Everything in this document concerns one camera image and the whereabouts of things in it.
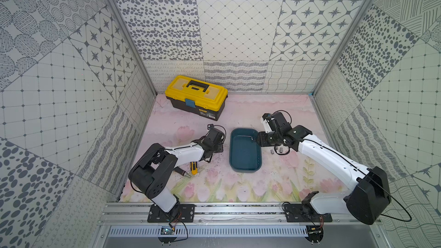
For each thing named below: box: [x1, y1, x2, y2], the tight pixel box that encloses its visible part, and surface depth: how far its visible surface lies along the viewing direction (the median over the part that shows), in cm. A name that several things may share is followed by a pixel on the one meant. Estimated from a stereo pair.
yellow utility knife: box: [190, 161, 199, 176], surface depth 88 cm
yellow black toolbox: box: [164, 75, 229, 122], surface depth 101 cm
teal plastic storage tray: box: [229, 127, 262, 174], surface depth 93 cm
